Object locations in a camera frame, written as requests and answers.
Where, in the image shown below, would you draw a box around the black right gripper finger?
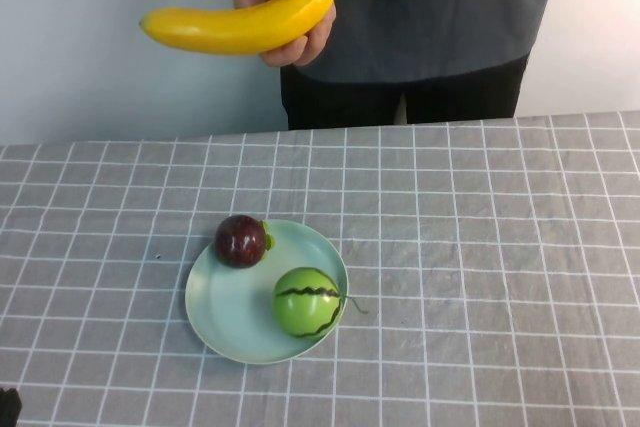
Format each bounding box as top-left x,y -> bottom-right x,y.
0,385 -> 23,427

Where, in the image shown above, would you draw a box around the person's grey blue shirt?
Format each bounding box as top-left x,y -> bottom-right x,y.
294,0 -> 562,86

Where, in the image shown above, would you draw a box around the yellow toy banana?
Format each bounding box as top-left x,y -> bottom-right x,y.
138,0 -> 338,57

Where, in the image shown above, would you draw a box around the person's black trousers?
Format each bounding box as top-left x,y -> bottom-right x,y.
278,52 -> 530,131

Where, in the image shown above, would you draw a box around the pale green round plate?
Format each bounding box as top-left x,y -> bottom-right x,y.
184,219 -> 350,366

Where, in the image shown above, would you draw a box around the green striped watermelon toy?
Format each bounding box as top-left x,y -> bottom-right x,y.
272,266 -> 370,341

